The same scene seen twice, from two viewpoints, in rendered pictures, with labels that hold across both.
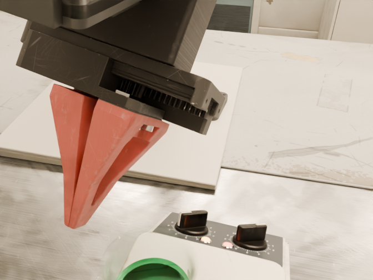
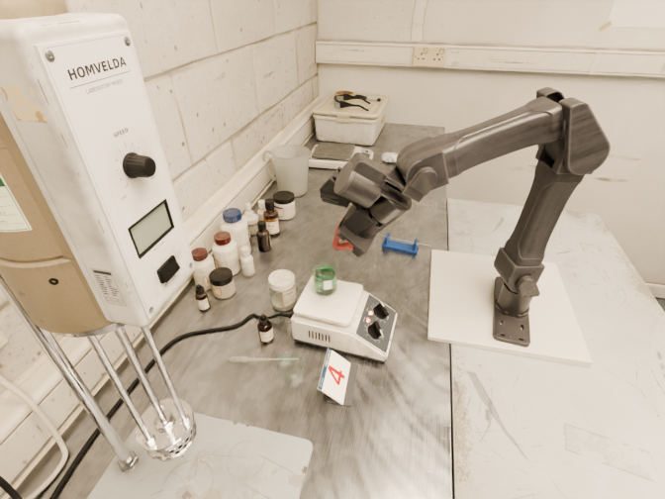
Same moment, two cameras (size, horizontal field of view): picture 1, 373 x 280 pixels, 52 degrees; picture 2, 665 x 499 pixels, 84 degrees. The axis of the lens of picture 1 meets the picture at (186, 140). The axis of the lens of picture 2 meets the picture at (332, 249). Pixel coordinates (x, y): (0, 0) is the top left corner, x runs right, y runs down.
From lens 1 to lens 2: 65 cm
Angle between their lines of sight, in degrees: 70
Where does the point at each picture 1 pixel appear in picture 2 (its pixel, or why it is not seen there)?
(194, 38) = (354, 225)
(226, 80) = (558, 348)
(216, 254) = (353, 304)
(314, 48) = not seen: outside the picture
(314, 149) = (490, 404)
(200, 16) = (356, 221)
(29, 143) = (437, 260)
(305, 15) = not seen: outside the picture
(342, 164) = (475, 419)
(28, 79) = not seen: hidden behind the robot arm
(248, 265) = (348, 313)
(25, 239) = (382, 275)
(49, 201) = (404, 278)
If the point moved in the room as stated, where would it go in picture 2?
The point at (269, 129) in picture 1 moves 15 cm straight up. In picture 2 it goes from (505, 377) to (528, 323)
